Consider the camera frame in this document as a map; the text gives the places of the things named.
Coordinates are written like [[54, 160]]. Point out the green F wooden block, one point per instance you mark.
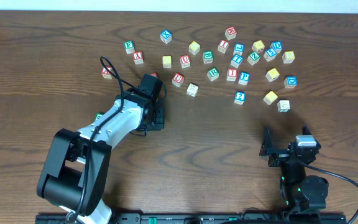
[[129, 47]]

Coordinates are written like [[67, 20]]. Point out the blue D block lower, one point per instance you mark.
[[290, 82]]

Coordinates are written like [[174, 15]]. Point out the red i block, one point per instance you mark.
[[223, 46], [231, 74]]

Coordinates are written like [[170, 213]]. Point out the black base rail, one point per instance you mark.
[[249, 217]]

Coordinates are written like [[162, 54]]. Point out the red U block lower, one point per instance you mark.
[[178, 79]]

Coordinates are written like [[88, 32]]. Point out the wood L top block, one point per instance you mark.
[[283, 106]]

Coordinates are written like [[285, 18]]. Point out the red H wooden block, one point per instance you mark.
[[230, 33]]

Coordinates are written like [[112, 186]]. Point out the red U block upper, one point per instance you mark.
[[185, 61]]

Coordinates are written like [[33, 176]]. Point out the yellow A wooden block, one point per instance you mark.
[[272, 74]]

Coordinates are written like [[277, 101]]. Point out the yellow block near D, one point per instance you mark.
[[258, 46]]

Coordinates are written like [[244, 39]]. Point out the red I block lower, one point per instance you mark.
[[231, 74]]

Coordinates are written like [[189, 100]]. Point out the yellow O wooden block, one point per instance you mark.
[[167, 61]]

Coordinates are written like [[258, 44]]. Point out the blue D block upper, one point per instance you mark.
[[276, 46]]

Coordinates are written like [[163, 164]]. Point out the red I block upper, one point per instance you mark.
[[223, 46]]

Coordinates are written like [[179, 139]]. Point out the yellow 8 wooden block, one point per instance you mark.
[[288, 57]]

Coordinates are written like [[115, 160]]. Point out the green Z wooden block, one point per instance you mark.
[[253, 58]]

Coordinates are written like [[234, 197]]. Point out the blue T wooden block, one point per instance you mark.
[[236, 60]]

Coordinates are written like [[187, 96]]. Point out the blue X wooden block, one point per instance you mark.
[[166, 36]]

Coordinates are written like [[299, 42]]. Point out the blue P wooden block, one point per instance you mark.
[[244, 78]]

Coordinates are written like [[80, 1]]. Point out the blue L wooden block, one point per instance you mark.
[[238, 49]]

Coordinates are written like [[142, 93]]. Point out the plain wood top block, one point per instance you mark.
[[192, 89]]

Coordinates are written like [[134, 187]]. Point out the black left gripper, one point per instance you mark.
[[158, 117]]

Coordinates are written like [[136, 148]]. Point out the green J wooden block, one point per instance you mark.
[[98, 116]]

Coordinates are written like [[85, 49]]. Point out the red u block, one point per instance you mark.
[[178, 79], [185, 61]]

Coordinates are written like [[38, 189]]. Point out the blue 2 wooden block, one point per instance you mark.
[[240, 97]]

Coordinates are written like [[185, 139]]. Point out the blue 5 wooden block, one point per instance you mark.
[[270, 54]]

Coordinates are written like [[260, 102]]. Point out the green B wooden block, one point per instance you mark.
[[208, 56]]

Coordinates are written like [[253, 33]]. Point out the yellow S wooden block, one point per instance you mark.
[[270, 97]]

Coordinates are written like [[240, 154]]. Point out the green R wooden block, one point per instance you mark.
[[213, 74]]

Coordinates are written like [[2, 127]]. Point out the red X wooden block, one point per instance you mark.
[[138, 57]]

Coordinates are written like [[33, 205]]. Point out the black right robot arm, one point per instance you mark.
[[303, 193]]

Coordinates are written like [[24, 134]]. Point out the blue d block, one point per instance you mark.
[[276, 46], [290, 82]]

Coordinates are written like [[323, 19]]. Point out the red A wooden block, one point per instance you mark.
[[106, 72]]

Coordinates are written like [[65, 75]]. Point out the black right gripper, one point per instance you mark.
[[282, 155]]

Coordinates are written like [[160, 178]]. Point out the yellow block upper middle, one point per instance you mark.
[[194, 48]]

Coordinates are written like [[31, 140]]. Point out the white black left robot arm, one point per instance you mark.
[[75, 171]]

